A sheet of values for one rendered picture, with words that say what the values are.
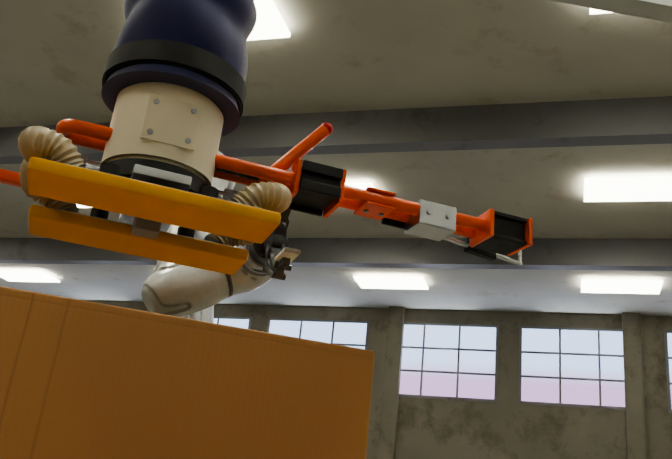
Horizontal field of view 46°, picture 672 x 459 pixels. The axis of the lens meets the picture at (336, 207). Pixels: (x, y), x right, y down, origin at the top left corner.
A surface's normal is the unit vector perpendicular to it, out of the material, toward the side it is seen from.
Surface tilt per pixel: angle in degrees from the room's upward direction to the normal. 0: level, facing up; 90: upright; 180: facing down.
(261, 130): 90
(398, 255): 90
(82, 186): 180
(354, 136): 90
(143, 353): 90
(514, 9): 180
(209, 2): 77
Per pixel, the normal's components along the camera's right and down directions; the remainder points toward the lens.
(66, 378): 0.32, -0.33
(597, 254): -0.26, -0.39
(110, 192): -0.11, 0.92
